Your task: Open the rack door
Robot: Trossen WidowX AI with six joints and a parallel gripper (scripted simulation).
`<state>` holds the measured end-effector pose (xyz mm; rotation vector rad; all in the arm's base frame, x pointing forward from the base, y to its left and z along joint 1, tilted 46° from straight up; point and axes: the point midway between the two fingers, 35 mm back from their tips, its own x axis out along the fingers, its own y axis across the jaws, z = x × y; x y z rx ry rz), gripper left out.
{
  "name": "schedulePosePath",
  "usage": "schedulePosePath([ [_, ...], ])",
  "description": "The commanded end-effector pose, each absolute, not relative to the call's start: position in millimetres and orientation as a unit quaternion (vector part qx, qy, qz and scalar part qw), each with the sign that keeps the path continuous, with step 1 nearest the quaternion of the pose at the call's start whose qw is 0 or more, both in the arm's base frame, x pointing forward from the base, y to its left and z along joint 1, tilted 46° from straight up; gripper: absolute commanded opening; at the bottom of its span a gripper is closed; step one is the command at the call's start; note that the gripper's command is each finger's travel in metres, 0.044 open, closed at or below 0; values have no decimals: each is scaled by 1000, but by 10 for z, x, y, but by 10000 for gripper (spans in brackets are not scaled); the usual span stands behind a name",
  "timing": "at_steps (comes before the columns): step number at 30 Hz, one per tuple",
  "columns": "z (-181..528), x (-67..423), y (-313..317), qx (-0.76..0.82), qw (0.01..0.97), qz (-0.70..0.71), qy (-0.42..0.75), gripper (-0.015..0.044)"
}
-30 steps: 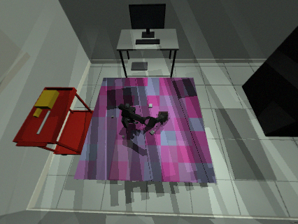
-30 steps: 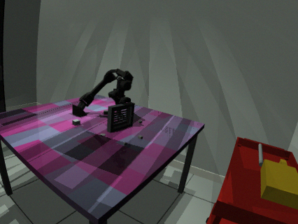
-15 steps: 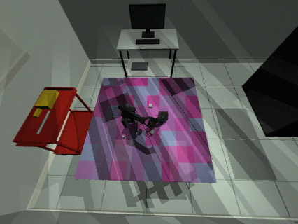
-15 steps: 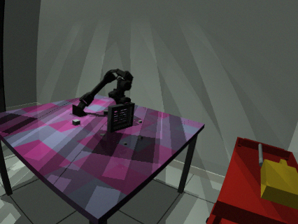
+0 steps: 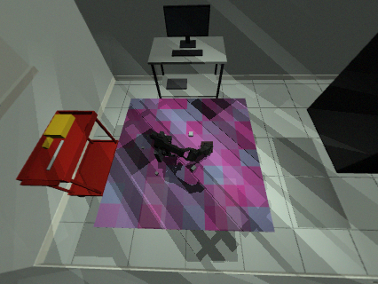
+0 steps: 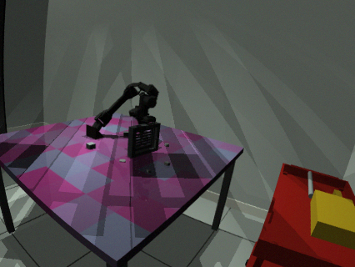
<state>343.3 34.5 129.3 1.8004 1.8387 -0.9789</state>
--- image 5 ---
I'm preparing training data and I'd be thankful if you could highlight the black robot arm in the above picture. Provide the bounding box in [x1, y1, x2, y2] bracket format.
[150, 131, 213, 162]

